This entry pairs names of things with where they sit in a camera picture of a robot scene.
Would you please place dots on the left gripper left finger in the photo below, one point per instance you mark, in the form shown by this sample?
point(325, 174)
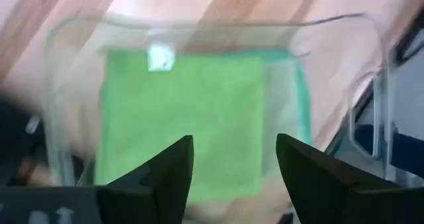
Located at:
point(149, 197)

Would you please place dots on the mint green microfiber towel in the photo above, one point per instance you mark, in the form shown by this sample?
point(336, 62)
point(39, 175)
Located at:
point(285, 101)

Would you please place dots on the bright green microfiber towel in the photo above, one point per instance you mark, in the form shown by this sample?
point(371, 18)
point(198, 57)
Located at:
point(182, 111)

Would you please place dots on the clear plastic bin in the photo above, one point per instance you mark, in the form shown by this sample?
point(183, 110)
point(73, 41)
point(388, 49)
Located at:
point(76, 85)

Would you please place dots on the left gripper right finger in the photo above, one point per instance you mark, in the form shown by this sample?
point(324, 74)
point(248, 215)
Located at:
point(331, 201)

